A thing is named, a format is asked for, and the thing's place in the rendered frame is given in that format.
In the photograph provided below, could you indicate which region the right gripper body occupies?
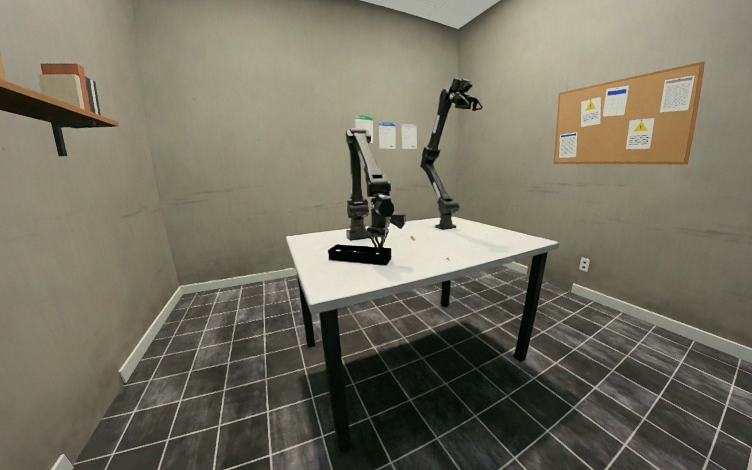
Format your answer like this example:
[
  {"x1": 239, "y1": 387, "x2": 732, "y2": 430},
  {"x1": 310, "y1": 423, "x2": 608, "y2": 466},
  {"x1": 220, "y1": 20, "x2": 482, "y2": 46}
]
[{"x1": 367, "y1": 212, "x2": 390, "y2": 235}]

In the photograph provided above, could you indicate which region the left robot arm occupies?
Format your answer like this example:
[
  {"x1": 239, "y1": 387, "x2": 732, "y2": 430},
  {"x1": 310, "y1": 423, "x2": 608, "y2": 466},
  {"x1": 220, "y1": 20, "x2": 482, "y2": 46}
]
[{"x1": 420, "y1": 78, "x2": 473, "y2": 230}]

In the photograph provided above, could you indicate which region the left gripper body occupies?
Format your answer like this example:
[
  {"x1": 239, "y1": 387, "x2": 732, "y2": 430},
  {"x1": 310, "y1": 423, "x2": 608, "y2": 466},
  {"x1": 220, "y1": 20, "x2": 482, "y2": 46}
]
[{"x1": 454, "y1": 95, "x2": 476, "y2": 109}]

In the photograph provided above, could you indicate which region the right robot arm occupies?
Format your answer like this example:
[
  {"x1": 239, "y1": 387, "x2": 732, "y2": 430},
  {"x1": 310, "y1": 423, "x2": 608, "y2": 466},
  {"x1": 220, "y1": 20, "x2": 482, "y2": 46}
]
[{"x1": 346, "y1": 128, "x2": 406, "y2": 236}]

